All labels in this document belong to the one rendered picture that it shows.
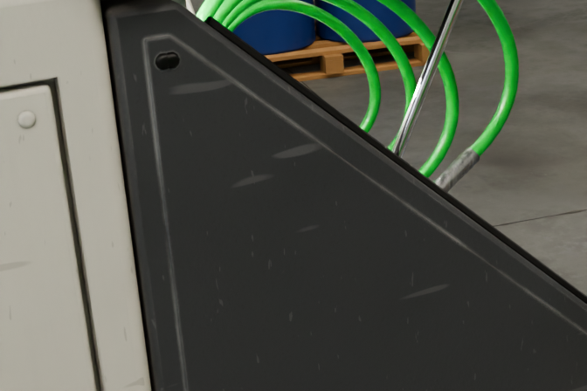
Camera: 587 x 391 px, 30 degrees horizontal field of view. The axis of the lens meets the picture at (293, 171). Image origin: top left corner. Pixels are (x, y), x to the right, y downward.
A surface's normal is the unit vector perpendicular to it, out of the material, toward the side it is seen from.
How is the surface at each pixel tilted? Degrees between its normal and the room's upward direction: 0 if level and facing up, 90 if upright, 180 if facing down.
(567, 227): 0
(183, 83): 90
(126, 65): 90
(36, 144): 90
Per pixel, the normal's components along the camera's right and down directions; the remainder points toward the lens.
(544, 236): -0.07, -0.94
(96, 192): 0.41, 0.28
